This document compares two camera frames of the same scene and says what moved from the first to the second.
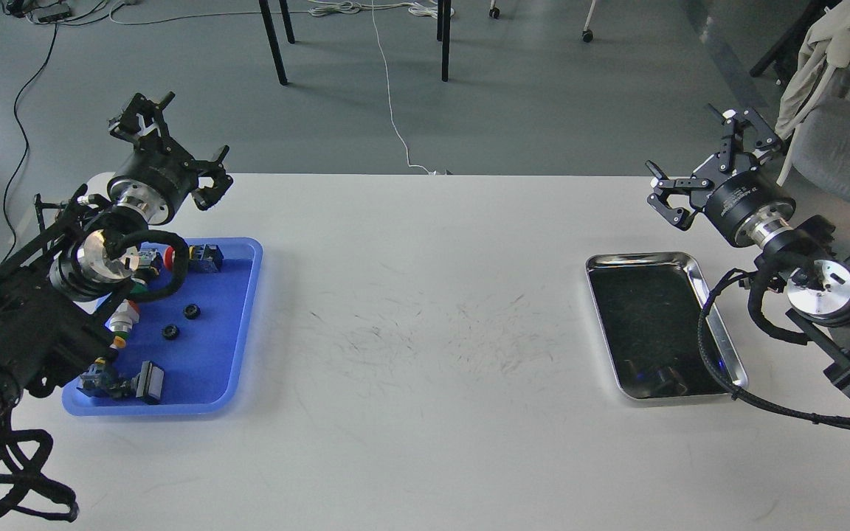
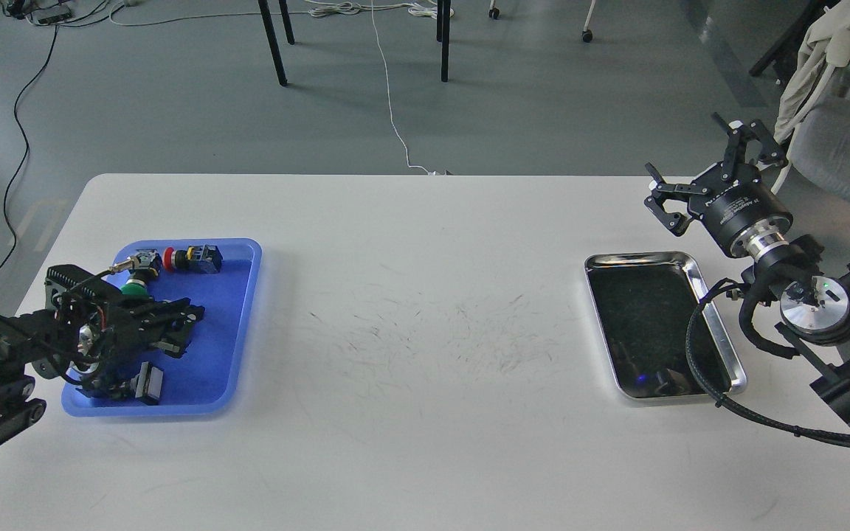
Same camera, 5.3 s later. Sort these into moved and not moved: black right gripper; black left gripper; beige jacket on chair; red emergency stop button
Moved: black left gripper
Not moved: black right gripper; red emergency stop button; beige jacket on chair
